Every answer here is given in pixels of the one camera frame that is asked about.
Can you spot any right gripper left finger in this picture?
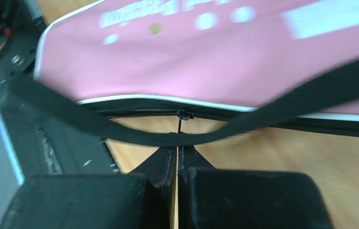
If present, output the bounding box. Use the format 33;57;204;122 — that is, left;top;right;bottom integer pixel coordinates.
0;147;177;229

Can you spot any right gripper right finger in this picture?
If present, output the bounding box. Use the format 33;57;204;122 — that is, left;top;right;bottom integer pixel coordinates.
178;146;334;229

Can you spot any pink racket cover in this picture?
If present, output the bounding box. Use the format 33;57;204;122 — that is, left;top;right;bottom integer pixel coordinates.
10;0;359;148

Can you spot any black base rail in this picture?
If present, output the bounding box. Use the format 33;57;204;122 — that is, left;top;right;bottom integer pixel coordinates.
0;0;119;177

